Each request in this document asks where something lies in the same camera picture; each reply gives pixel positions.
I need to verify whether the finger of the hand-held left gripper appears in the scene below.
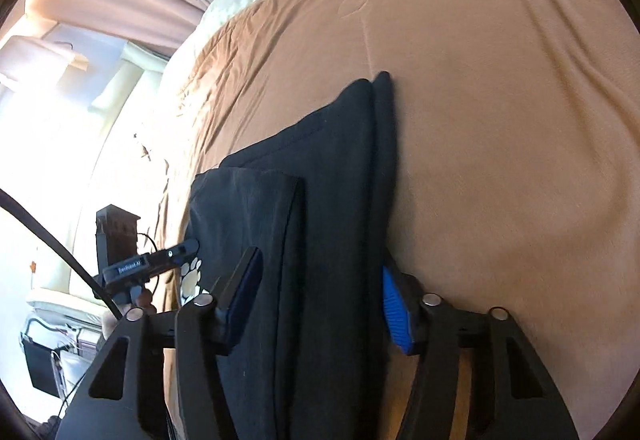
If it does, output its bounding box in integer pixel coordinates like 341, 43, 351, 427
167, 240, 201, 266

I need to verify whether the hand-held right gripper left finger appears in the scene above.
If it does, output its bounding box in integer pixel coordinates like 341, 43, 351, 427
55, 247, 266, 440

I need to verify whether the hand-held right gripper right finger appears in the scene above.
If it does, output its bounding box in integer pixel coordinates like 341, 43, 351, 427
381, 265, 581, 440

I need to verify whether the black bear-print T-shirt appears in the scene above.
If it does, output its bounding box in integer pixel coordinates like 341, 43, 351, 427
187, 70, 401, 440

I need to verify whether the person's left hand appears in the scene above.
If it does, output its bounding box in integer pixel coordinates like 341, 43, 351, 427
126, 284, 155, 318

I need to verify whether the black fabric bin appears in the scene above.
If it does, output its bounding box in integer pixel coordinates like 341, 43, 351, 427
20, 315, 81, 396

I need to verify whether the white padded headboard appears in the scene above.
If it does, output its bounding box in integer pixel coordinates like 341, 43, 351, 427
25, 43, 171, 321

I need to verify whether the brown fleece blanket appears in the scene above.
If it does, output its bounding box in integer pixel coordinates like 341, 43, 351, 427
160, 0, 638, 440

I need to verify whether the white hanging shirt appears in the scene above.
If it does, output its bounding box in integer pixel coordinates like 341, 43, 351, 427
0, 35, 91, 91

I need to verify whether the thin black wire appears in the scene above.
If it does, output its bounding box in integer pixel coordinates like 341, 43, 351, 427
136, 233, 162, 303

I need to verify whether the thick black cable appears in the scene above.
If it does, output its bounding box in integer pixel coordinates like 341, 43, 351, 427
0, 187, 126, 321

